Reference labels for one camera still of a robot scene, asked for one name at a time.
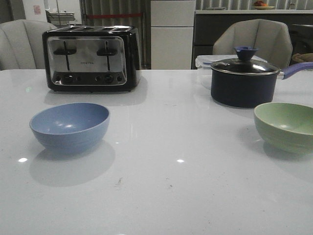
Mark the clear plastic container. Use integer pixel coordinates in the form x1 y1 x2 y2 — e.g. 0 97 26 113
195 54 267 90

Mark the dark blue saucepan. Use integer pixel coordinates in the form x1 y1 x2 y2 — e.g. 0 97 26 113
211 62 313 108

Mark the green bowl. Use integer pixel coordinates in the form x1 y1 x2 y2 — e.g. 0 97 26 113
254 102 313 154

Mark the blue bowl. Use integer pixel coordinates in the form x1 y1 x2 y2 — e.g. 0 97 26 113
29 103 110 155

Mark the grey chair left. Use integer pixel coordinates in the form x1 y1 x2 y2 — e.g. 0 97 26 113
0 20 56 71

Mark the dark kitchen counter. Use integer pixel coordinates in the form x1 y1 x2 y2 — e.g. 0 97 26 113
192 10 313 68

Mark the fruit bowl on counter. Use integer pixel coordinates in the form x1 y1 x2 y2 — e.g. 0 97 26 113
252 0 275 10

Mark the black and chrome toaster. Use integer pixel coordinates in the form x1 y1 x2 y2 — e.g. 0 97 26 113
42 25 141 92

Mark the glass lid with blue knob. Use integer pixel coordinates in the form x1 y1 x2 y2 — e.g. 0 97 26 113
211 46 280 75

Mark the grey chair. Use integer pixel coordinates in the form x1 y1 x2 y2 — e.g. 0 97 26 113
213 19 293 69
0 20 56 71

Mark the grey chair right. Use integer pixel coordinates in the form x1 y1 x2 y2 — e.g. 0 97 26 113
213 19 293 69

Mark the white cabinet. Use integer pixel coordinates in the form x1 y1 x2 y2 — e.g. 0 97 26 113
151 0 196 70

